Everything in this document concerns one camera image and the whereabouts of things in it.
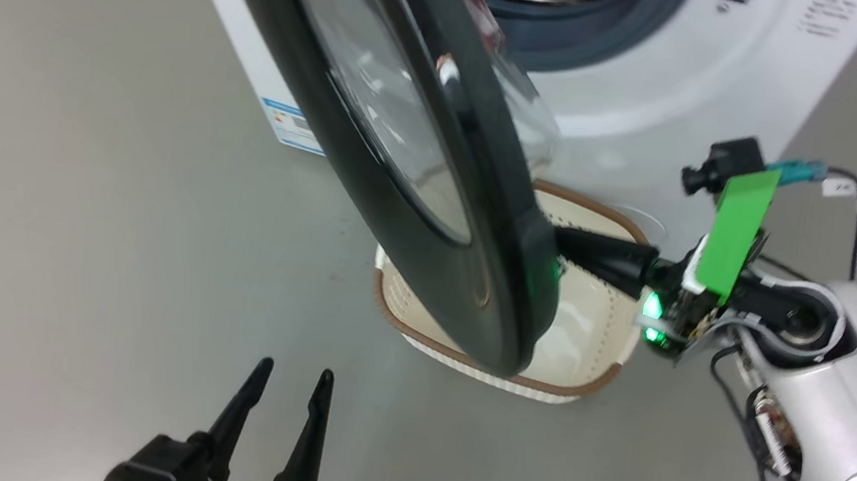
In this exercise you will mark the black round washing machine door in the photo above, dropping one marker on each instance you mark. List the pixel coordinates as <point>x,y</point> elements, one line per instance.
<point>483,198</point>

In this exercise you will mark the white front-load washing machine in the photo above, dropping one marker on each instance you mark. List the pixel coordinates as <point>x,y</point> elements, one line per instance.
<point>702,78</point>

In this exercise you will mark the blue white energy label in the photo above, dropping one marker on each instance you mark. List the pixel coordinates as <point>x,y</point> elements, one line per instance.
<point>291,126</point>

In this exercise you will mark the cream perforated laundry basket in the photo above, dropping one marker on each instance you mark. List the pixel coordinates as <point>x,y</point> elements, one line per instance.
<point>595,351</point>

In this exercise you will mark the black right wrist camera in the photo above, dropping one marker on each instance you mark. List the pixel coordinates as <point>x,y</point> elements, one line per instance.
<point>733,159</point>

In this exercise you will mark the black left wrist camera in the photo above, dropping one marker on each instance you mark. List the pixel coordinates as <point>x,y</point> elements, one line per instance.
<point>156,464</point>

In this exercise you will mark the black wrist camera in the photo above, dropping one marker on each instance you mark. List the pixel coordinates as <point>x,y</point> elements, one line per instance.
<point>733,159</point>
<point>156,464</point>

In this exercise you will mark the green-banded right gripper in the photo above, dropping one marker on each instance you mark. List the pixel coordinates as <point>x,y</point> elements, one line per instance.
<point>736,229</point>

